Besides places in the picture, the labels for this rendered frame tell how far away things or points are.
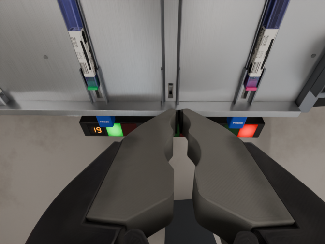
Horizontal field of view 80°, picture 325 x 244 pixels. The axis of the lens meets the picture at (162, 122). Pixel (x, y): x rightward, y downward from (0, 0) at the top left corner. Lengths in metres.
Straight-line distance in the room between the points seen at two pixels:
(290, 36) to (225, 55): 0.07
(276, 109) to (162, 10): 0.21
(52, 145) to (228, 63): 1.07
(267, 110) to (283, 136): 0.86
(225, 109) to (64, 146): 1.00
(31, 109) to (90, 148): 0.79
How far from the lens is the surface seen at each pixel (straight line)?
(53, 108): 0.34
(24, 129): 1.29
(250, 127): 0.39
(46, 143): 1.23
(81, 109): 0.32
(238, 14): 0.26
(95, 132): 0.40
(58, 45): 0.29
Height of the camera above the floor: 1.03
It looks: 87 degrees down
